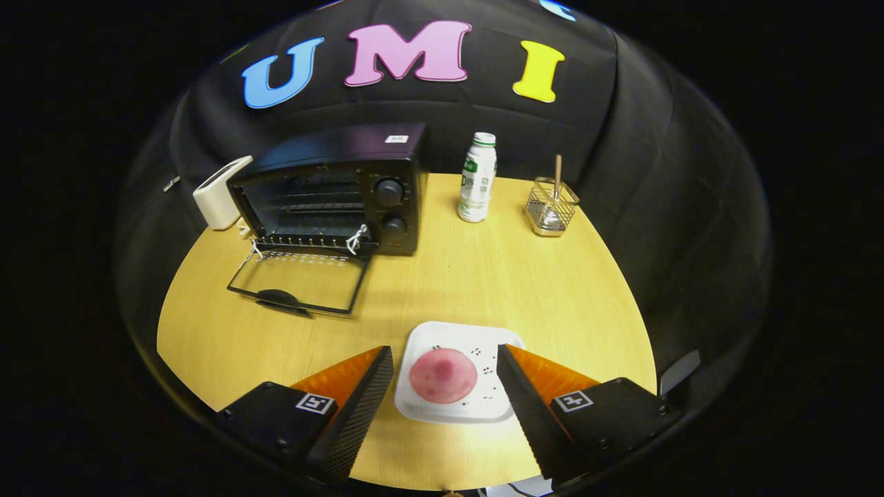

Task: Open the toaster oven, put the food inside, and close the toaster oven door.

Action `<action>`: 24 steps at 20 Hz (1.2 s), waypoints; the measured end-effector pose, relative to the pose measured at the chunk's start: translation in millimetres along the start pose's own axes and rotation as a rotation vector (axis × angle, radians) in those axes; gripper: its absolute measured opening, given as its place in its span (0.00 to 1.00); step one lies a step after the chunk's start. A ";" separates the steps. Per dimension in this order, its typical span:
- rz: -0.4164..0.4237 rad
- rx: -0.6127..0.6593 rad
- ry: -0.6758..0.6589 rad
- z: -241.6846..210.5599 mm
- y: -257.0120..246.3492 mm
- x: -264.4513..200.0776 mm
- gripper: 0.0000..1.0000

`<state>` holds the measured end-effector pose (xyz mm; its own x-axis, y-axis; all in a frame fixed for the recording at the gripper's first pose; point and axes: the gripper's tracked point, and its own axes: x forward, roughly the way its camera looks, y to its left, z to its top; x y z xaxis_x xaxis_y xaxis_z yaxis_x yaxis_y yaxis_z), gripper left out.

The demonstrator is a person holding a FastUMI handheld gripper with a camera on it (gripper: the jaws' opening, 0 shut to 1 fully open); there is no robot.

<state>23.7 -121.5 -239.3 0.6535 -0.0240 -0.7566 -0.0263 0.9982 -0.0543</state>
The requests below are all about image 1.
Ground black toaster oven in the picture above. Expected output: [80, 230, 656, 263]
[227, 123, 429, 318]

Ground white square plate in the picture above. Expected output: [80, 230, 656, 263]
[394, 321, 526, 425]

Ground white drink bottle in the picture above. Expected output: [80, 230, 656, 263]
[457, 132, 498, 224]

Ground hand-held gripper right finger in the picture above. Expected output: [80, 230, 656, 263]
[496, 344, 684, 484]

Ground wire mesh holder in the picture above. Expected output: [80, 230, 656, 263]
[525, 177, 581, 237]

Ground white bread toaster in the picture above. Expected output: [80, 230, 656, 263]
[193, 155, 254, 231]

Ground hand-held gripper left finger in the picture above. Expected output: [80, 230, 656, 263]
[214, 345, 394, 484]

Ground pink round ham slice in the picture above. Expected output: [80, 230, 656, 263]
[409, 348, 479, 405]

